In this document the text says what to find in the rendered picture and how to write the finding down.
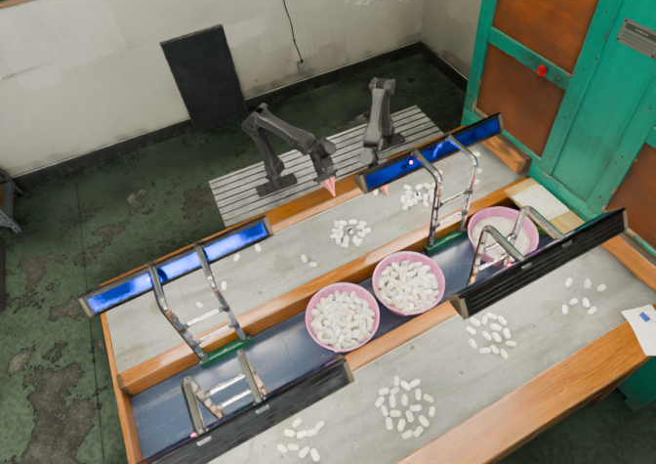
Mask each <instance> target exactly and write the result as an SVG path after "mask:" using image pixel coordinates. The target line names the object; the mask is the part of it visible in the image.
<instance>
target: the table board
mask: <svg viewBox="0 0 656 464"><path fill-rule="evenodd" d="M101 318H102V328H103V333H104V338H105V343H106V348H107V353H108V359H109V364H110V369H111V375H112V380H113V385H114V391H115V396H116V400H117V406H118V411H119V416H120V422H121V427H122V432H123V438H124V443H125V447H126V453H127V458H128V463H129V464H136V463H138V462H140V461H142V460H143V458H142V453H141V448H140V443H139V438H138V433H137V429H136V424H135V419H134V414H133V409H132V406H131V401H130V397H129V396H127V395H126V394H125V393H123V392H122V391H120V390H119V389H118V384H117V379H116V375H118V372H117V367H116V362H115V356H114V352H113V347H112V342H111V337H110V332H109V327H108V322H107V317H106V313H103V314H101Z"/></svg>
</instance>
